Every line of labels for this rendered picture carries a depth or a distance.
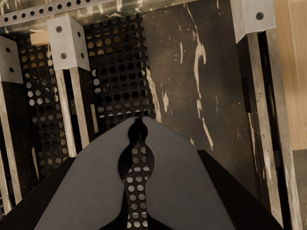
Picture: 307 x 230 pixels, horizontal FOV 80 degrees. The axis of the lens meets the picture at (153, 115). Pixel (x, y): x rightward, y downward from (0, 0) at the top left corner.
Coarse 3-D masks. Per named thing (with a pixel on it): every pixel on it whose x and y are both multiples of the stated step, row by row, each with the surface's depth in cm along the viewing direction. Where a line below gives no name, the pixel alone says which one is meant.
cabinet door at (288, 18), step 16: (288, 0) 43; (304, 0) 43; (288, 16) 43; (304, 16) 43; (288, 32) 43; (304, 32) 43; (288, 48) 44; (304, 48) 43; (288, 64) 44; (304, 64) 44; (288, 80) 44; (304, 80) 44; (288, 96) 44; (304, 96) 44; (288, 112) 44; (304, 112) 44; (304, 128) 44; (304, 144) 44
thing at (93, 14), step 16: (0, 0) 49; (16, 0) 48; (32, 0) 48; (48, 0) 47; (128, 0) 45; (144, 0) 44; (160, 0) 45; (176, 0) 46; (192, 0) 47; (80, 16) 47; (96, 16) 48; (112, 16) 49; (0, 32) 49; (16, 32) 50; (32, 32) 51
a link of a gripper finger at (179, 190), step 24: (144, 120) 11; (168, 144) 9; (192, 144) 9; (168, 168) 8; (192, 168) 8; (168, 192) 7; (192, 192) 7; (216, 192) 7; (168, 216) 6; (192, 216) 6; (216, 216) 6
